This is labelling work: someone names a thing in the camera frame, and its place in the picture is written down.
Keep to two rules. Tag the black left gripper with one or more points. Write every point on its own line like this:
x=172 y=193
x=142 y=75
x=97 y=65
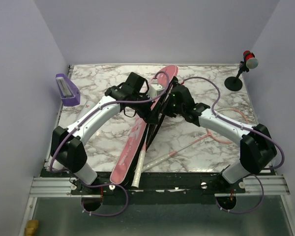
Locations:
x=150 y=116

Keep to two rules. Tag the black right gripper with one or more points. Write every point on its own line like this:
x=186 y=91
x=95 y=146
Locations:
x=166 y=111

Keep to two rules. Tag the pink racket cover bag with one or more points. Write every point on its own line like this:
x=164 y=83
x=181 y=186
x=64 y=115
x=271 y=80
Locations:
x=125 y=167

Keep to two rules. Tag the grey shuttlecock tube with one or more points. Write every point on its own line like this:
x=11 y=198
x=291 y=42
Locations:
x=86 y=108

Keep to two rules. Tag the pink badminton racket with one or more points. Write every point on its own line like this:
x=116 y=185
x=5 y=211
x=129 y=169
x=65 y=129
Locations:
x=139 y=167
x=182 y=147

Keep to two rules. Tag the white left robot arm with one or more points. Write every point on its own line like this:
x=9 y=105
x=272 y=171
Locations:
x=68 y=143

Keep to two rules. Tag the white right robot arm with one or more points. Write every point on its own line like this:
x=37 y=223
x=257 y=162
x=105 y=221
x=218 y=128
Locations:
x=256 y=149

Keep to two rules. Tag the black microphone stand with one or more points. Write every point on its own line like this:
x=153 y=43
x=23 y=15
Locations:
x=233 y=83

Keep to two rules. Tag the purple metronome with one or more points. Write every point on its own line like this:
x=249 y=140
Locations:
x=69 y=93

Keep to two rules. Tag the red grey microphone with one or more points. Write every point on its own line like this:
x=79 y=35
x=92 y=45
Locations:
x=250 y=60

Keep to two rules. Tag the brass fitting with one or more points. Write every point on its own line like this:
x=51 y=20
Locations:
x=31 y=228

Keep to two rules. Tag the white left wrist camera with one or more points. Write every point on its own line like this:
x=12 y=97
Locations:
x=154 y=90

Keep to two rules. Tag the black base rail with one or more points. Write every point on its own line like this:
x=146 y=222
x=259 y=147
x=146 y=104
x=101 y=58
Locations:
x=158 y=189

